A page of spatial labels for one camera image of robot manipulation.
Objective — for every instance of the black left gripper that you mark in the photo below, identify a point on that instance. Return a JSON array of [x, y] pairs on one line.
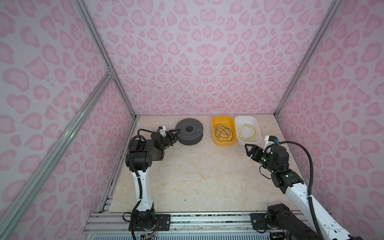
[[171, 136]]

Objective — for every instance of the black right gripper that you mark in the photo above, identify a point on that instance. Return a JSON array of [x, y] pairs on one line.
[[260, 151]]

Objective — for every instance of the dark grey cable spool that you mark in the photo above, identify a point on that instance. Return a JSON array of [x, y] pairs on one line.
[[191, 131]]

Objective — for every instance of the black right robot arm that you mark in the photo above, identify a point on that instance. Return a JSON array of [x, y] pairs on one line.
[[300, 195]]

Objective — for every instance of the white plastic bin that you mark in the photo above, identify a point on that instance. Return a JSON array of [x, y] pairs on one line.
[[248, 130]]

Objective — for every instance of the yellow plastic bin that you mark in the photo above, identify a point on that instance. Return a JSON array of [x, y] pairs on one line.
[[224, 131]]

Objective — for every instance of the aluminium frame diagonal strut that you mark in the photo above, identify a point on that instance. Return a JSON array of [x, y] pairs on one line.
[[20, 205]]

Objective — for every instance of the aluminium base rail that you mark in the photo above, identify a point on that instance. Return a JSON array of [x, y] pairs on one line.
[[198, 225]]

